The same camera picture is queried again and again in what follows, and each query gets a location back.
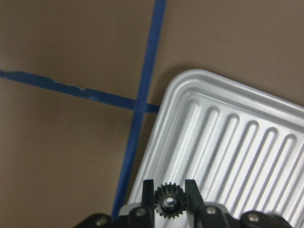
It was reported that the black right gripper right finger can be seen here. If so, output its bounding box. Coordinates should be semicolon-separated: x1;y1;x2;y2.
185;180;228;228

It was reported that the ribbed silver metal tray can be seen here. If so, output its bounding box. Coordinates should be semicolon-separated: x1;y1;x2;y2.
128;69;304;228

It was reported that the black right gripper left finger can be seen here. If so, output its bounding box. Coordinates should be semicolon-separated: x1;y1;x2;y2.
128;180;155;228

